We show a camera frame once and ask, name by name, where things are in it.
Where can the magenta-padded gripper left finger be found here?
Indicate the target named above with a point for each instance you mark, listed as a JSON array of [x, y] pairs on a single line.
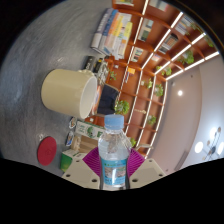
[[80, 173]]

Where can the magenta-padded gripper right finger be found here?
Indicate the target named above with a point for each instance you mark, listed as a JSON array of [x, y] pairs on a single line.
[[146, 171]]

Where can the clear blue-capped water bottle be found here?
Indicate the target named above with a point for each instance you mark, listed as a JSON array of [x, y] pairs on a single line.
[[114, 156]]

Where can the green and white tissue box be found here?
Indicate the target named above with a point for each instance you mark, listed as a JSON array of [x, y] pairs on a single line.
[[68, 161]]

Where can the small printed badge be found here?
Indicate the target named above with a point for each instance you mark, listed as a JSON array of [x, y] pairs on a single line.
[[73, 123], [69, 138]]

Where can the flat round red coaster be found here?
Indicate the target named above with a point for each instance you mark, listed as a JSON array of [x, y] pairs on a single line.
[[46, 151]]

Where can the tall green and white carton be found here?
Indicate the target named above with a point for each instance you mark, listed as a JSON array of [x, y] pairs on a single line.
[[88, 129]]

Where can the branched ceiling chandelier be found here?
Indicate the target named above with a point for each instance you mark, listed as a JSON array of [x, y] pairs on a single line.
[[213, 146]]

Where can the dark blue chair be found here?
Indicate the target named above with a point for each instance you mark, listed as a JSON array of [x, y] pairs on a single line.
[[107, 99]]

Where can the cream ceramic mug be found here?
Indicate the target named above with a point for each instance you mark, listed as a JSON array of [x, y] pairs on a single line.
[[63, 91]]

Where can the recessed ceiling spotlight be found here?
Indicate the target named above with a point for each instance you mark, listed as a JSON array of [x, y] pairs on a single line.
[[180, 92]]

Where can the orange wooden shelf unit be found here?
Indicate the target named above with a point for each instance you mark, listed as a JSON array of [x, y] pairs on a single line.
[[146, 83]]

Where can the stack of galaxy-cover books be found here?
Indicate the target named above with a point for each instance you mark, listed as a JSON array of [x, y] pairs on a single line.
[[95, 66]]

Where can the stack of colourful books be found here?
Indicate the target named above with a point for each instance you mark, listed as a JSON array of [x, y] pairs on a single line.
[[111, 33]]

